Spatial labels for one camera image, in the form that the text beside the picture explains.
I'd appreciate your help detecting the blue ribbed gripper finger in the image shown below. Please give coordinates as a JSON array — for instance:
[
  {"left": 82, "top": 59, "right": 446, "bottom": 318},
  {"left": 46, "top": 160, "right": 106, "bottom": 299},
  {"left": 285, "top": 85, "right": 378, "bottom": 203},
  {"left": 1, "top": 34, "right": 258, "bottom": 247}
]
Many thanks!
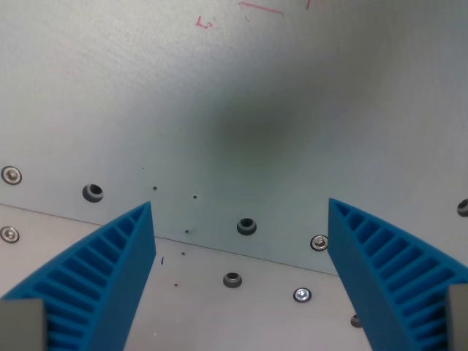
[
  {"left": 327, "top": 197, "right": 468, "bottom": 351},
  {"left": 0, "top": 200, "right": 157, "bottom": 351}
]

